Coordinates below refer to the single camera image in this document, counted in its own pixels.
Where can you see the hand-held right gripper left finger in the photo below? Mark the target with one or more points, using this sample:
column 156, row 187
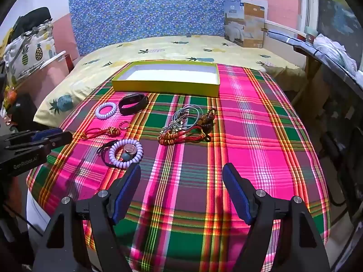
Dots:
column 127, row 194

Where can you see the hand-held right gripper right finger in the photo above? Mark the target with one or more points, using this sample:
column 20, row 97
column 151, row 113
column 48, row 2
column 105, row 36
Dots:
column 238, row 194

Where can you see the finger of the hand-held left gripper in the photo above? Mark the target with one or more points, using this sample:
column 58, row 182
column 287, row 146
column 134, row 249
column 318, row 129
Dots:
column 48, row 133
column 56, row 141

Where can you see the black wristband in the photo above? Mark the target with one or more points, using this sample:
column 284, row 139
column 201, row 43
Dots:
column 124, row 109

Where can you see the yellow shallow box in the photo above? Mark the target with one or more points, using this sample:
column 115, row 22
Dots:
column 170, row 88

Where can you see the blue bead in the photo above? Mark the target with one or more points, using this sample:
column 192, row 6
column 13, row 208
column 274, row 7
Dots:
column 125, row 155

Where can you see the pink green plaid cloth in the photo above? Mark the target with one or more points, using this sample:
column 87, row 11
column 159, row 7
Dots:
column 255, row 147

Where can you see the orange packet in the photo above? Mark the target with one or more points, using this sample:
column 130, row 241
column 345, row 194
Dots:
column 10, row 95

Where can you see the white board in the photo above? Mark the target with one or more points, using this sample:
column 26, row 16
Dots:
column 54, row 59

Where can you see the red box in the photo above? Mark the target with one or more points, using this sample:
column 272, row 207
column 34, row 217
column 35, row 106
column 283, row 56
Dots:
column 69, row 62

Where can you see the pineapple print bag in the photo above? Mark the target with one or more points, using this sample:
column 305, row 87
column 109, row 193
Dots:
column 31, row 51

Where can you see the black bag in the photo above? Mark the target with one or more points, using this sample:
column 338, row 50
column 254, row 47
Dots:
column 37, row 15

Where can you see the wooden side table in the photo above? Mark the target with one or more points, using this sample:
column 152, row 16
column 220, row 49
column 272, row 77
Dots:
column 312, row 73

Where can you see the yellow pineapple bedsheet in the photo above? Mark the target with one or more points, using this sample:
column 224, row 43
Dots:
column 184, row 48

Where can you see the blue floral headboard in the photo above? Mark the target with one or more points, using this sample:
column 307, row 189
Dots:
column 156, row 11

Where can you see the blue grey striped cloth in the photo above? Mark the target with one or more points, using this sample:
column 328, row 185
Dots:
column 283, row 36

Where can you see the bedding package box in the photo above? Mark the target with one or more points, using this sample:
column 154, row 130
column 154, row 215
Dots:
column 244, row 25

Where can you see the white plastic bag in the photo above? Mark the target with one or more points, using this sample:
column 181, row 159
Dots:
column 334, row 51

